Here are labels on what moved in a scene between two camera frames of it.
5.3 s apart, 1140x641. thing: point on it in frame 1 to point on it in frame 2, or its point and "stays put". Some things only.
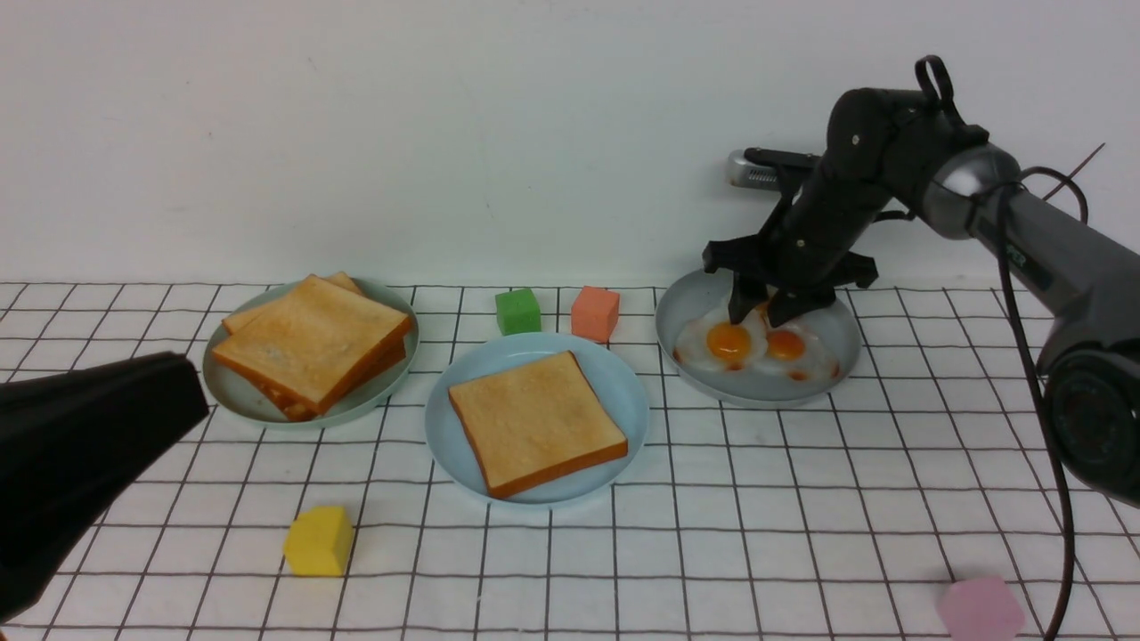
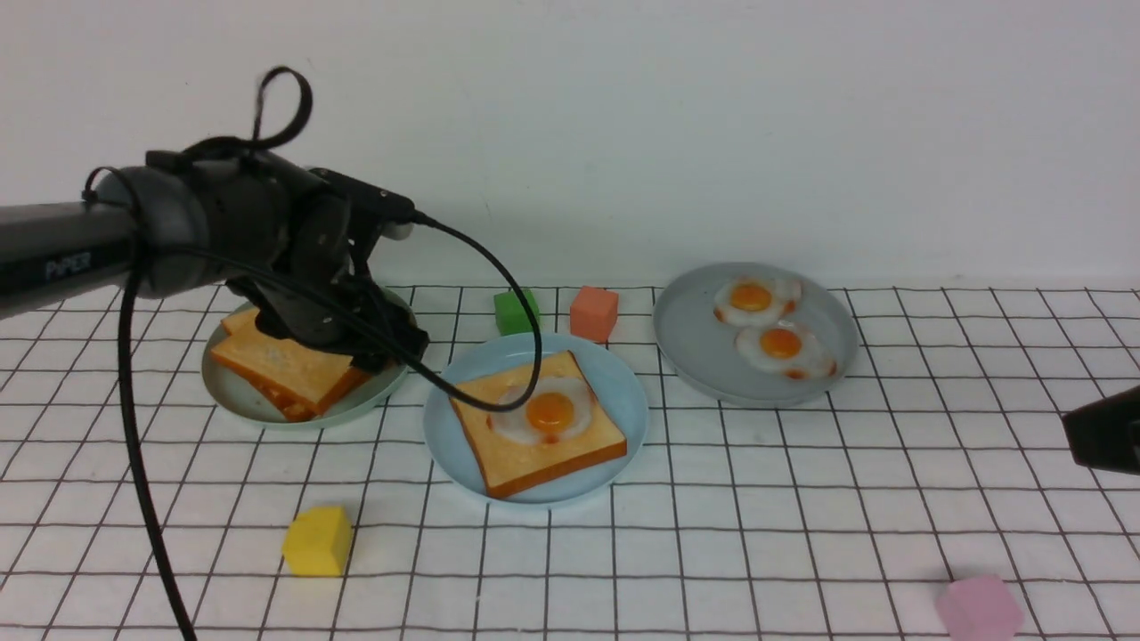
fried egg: (709, 338) to (560, 409)
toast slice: (314, 343) stays put
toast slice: (537, 425) stays put
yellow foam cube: (320, 542) stays put
